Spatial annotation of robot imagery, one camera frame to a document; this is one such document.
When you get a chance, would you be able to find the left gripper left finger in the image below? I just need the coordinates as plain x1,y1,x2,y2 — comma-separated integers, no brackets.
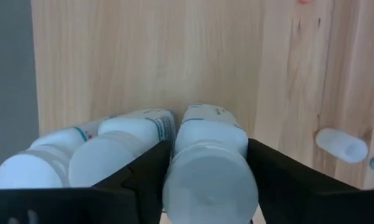
0,140,175,224

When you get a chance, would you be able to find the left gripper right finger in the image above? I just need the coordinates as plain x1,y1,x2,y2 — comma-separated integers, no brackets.
246,138,374,224

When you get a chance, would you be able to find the large white labelled medicine bottle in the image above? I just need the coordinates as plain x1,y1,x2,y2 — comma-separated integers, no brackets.
68,108,177,187
161,104,259,224
0,116,116,190

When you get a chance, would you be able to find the translucent white pill vial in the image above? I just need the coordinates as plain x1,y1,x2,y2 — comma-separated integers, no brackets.
315,127,369,165

